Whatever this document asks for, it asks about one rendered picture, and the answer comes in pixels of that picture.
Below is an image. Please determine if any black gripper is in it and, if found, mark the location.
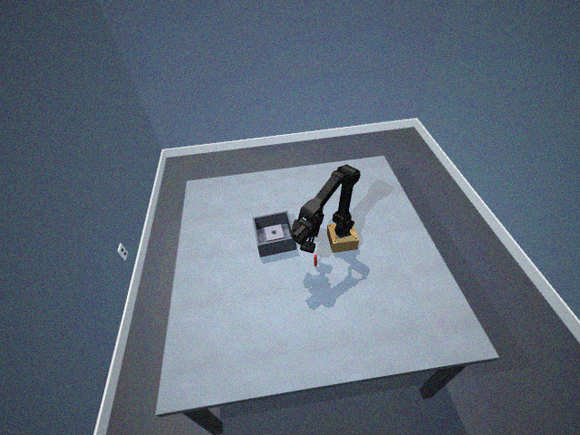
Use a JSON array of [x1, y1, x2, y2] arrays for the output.
[[300, 215, 324, 253]]

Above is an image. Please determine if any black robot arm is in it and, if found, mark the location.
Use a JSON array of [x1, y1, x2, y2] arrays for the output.
[[292, 164, 361, 245]]

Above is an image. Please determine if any white square plate with hole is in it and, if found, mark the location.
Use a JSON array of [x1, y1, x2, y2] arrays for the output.
[[264, 224, 285, 242]]

